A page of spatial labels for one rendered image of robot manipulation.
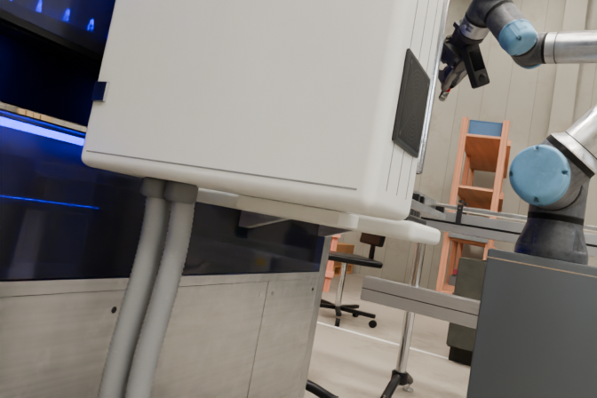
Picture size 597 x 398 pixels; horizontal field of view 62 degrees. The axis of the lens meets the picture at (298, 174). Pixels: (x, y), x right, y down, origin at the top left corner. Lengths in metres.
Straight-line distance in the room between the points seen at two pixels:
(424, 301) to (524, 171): 1.50
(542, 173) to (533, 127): 7.76
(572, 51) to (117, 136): 1.01
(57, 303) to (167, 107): 0.41
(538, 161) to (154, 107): 0.74
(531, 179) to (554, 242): 0.18
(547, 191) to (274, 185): 0.63
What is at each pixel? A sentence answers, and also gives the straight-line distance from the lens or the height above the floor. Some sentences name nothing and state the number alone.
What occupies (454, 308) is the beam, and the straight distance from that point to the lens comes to 2.49.
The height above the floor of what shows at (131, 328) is 0.57.
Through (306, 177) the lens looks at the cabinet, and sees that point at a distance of 0.60.
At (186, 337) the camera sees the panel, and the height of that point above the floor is 0.46.
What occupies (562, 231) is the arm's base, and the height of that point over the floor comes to 0.85.
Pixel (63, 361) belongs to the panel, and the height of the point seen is 0.46.
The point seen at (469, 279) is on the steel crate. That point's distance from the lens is 3.63.
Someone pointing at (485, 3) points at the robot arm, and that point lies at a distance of 1.30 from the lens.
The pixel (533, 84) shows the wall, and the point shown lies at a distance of 9.04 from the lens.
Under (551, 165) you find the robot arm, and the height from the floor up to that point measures 0.97.
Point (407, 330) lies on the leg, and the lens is 2.57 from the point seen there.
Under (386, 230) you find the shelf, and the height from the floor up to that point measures 0.78.
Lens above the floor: 0.78
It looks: 5 degrees up
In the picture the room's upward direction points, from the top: 10 degrees clockwise
